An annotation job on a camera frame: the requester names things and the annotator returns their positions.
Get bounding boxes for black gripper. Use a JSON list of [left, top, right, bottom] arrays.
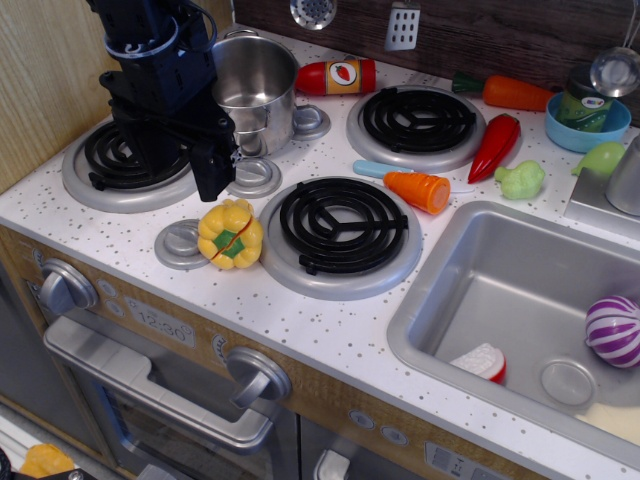
[[100, 19, 236, 202]]

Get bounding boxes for light green toy broccoli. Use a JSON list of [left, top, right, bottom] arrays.
[[494, 160, 546, 200]]

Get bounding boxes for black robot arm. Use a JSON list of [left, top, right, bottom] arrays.
[[89, 1, 237, 202]]

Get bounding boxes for stainless steel pot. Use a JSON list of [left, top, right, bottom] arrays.
[[212, 29, 299, 157]]

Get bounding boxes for grey knob disc middle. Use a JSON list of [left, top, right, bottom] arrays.
[[226, 158, 282, 199]]

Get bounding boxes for grey knob disc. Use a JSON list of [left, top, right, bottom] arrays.
[[293, 105, 331, 141], [154, 219, 209, 271], [226, 158, 282, 199]]

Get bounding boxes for yellow toy bell pepper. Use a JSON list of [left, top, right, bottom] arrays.
[[197, 199, 264, 270]]

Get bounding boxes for grey knob disc front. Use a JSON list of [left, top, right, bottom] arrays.
[[154, 219, 209, 271]]

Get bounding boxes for grey knob disc back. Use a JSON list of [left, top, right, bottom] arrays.
[[293, 105, 331, 141]]

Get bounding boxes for front left stove burner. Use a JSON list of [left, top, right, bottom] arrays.
[[62, 119, 197, 214]]

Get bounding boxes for stove burner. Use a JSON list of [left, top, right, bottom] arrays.
[[346, 85, 486, 174], [62, 119, 197, 214], [259, 177, 422, 301]]

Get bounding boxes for front middle stove burner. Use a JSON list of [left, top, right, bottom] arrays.
[[259, 177, 422, 301]]

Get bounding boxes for light blue toy knife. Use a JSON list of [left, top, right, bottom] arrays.
[[352, 159, 475, 194]]

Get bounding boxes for red ketchup toy bottle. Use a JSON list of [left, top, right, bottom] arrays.
[[295, 59, 376, 96]]

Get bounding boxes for hanging silver skimmer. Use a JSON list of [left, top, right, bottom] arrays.
[[289, 0, 338, 31]]

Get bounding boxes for left oven knob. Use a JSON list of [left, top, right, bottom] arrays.
[[39, 259, 99, 315]]

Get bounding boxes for oven knob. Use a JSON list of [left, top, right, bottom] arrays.
[[226, 347, 292, 409], [39, 259, 99, 315]]

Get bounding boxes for back right stove burner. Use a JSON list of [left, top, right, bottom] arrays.
[[346, 85, 486, 174]]

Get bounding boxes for right oven knob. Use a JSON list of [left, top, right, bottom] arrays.
[[226, 347, 292, 409]]

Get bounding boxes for cut orange carrot piece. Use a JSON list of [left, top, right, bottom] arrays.
[[383, 172, 451, 215]]

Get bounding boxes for hanging silver spatula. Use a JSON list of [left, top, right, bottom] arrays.
[[384, 1, 421, 51]]

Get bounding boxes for grey toy sink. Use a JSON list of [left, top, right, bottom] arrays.
[[387, 201, 639, 467]]

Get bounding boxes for red toy chili pepper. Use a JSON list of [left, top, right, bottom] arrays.
[[467, 113, 521, 184]]

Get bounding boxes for whole orange toy carrot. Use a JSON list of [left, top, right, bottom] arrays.
[[452, 72, 555, 112]]

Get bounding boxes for white and red toy piece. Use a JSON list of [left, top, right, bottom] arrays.
[[450, 343, 507, 384]]

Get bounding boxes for yellow object on floor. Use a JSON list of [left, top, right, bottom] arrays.
[[18, 444, 75, 479]]

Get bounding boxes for green toy can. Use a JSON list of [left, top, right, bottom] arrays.
[[555, 64, 612, 133]]

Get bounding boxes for green toy pear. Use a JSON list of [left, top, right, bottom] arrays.
[[571, 141, 626, 176]]

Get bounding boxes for blue plastic bowl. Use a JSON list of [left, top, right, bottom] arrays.
[[545, 93, 631, 153]]

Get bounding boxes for silver toy faucet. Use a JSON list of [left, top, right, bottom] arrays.
[[563, 133, 640, 232]]

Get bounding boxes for hanging silver ladle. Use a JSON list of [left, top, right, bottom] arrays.
[[590, 1, 639, 98]]

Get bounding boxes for purple striped toy onion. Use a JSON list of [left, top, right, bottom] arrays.
[[585, 295, 639, 369]]

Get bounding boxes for grey oven door handle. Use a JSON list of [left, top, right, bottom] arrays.
[[44, 317, 273, 455]]

